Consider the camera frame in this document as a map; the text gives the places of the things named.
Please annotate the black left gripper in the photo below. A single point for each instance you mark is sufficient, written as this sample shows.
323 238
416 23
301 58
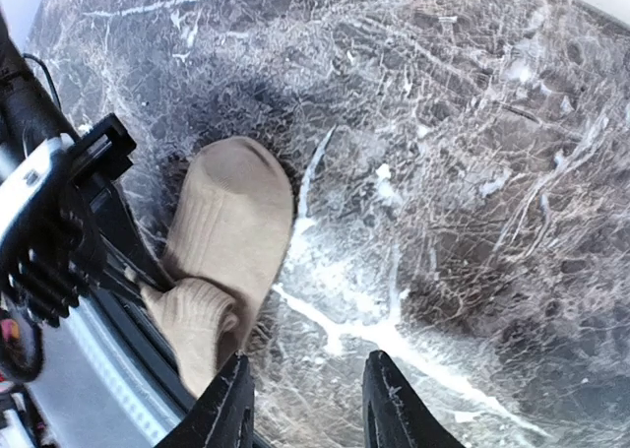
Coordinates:
66 228

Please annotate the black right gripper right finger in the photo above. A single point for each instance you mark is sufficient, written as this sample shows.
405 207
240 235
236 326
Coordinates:
393 414

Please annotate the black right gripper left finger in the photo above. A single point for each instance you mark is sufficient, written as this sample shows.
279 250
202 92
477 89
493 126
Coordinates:
224 415

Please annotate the tan plain sock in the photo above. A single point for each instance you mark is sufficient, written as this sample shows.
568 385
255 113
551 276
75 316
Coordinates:
224 249

